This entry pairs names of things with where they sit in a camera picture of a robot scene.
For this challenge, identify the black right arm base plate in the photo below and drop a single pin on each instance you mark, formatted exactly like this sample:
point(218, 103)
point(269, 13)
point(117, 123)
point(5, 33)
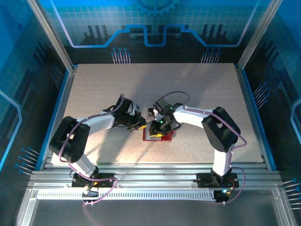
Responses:
point(204, 181)

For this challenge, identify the long aluminium frame rail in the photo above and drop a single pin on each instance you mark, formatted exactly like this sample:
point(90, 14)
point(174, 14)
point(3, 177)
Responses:
point(152, 176)

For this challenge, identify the red leather card holder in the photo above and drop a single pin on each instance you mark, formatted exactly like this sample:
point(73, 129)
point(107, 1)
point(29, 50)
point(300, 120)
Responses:
point(169, 137)

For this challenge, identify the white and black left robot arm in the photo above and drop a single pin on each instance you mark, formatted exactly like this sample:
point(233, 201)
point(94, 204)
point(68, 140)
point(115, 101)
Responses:
point(68, 141)

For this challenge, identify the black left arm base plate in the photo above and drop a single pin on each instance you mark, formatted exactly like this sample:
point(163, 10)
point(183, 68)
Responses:
point(77, 182)

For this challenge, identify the aluminium side rail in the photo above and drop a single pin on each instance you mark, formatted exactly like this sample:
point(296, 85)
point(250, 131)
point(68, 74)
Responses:
point(65, 94)
point(245, 94)

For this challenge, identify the aluminium frame post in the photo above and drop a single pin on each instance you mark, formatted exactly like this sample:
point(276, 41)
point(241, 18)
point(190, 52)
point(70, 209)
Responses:
point(257, 35)
point(53, 35)

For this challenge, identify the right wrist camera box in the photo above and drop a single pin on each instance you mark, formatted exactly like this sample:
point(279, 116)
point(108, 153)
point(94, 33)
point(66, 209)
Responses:
point(154, 111)

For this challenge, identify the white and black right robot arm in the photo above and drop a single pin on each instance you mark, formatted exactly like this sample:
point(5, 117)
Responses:
point(221, 134)

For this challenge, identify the grey metal panel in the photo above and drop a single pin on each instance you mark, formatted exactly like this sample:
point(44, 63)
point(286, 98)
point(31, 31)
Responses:
point(152, 214)

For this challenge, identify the black electronics board with LED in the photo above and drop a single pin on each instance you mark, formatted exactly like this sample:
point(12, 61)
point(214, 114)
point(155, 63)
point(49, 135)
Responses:
point(222, 196)

